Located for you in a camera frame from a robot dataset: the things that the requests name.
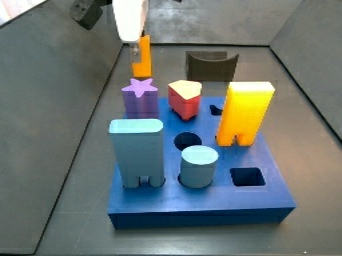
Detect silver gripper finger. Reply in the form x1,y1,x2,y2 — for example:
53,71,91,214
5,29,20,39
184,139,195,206
129,43,140,63

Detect orange arch block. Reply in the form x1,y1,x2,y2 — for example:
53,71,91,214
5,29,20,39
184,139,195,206
132,35,152,78

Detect black curved fixture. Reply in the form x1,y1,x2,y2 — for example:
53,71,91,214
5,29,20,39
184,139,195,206
186,51,239,82

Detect light blue arch peg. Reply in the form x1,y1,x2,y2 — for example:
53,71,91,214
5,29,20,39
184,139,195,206
108,119,164,188

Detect tall yellow arch peg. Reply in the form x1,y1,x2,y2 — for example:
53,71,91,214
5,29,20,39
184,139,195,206
216,82,275,146

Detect purple star peg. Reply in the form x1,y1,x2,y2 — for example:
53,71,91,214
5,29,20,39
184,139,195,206
121,78,159,119

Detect red pentagon peg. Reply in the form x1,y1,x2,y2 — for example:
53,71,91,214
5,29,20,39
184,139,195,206
168,80,202,121

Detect light blue cylinder peg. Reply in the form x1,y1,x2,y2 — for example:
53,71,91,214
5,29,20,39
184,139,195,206
179,145,219,188

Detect blue shape sorter base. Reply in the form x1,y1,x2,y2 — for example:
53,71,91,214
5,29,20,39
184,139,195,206
107,97,296,229

